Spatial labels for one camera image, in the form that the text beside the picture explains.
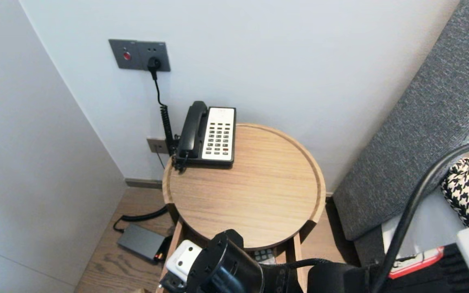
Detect curved wooden table drawer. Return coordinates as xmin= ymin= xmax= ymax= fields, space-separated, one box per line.
xmin=133 ymin=220 xmax=307 ymax=293

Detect black telephone handset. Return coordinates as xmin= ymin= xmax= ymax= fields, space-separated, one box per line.
xmin=176 ymin=101 xmax=209 ymax=160

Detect gray wall power socket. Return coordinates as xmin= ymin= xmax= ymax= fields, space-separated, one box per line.
xmin=137 ymin=41 xmax=171 ymax=72

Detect beige wall phone jack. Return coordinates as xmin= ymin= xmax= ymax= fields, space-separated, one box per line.
xmin=147 ymin=138 xmax=169 ymax=155

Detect black TV remote control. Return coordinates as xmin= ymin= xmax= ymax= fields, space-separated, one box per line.
xmin=255 ymin=249 xmax=276 ymax=265

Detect black coiled handset cord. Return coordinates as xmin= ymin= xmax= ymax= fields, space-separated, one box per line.
xmin=172 ymin=151 xmax=189 ymax=172

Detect gray wall switch red button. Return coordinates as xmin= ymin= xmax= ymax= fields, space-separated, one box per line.
xmin=109 ymin=39 xmax=139 ymax=70

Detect round wooden side table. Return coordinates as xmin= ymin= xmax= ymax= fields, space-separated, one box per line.
xmin=162 ymin=123 xmax=327 ymax=251

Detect gray power adapter box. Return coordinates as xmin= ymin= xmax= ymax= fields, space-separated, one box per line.
xmin=117 ymin=224 xmax=166 ymax=262

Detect gray fabric headboard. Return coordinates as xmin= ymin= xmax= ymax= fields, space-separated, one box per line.
xmin=333 ymin=0 xmax=469 ymax=241

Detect black plug with coiled cable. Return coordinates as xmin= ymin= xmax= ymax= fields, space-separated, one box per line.
xmin=114 ymin=57 xmax=177 ymax=233

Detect gray fabric bed frame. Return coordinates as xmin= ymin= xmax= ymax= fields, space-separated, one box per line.
xmin=354 ymin=226 xmax=386 ymax=268

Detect black and white telephone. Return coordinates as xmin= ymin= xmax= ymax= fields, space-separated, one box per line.
xmin=175 ymin=107 xmax=236 ymax=166

